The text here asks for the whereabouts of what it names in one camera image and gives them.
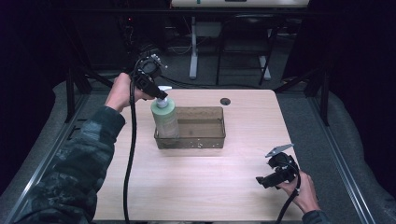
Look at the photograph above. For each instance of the aluminium floor rail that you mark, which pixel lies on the aluminium floor rail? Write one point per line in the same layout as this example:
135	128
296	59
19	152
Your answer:
40	165
339	158

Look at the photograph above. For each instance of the black frame post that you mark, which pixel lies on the black frame post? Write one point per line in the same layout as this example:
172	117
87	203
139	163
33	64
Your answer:
70	93
325	99

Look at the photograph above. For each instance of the green pump bottle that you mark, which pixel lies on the green pump bottle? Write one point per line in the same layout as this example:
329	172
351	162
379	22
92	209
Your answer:
165	118

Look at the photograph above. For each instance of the person's right hand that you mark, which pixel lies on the person's right hand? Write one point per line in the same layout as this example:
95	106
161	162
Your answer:
306	194

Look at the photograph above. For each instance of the dark equipment rack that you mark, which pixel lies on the dark equipment rack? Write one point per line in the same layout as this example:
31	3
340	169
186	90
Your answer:
124	40

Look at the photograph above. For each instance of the person's left hand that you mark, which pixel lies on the person's left hand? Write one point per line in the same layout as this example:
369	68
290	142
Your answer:
120	91

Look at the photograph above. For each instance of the brown transparent plastic bin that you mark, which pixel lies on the brown transparent plastic bin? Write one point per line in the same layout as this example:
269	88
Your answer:
202	130

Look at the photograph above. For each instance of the black table grommet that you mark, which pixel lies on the black table grommet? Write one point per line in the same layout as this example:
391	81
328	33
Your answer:
225	101

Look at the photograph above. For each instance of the black chair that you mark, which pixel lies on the black chair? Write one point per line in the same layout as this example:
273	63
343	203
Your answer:
246	37

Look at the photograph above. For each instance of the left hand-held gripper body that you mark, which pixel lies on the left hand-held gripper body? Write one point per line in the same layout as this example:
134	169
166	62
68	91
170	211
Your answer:
150	67

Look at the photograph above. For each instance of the white desk leg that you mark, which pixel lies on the white desk leg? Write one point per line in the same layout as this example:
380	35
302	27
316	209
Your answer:
194	56
265	67

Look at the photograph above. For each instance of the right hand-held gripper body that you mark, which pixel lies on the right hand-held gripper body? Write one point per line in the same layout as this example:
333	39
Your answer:
285	168

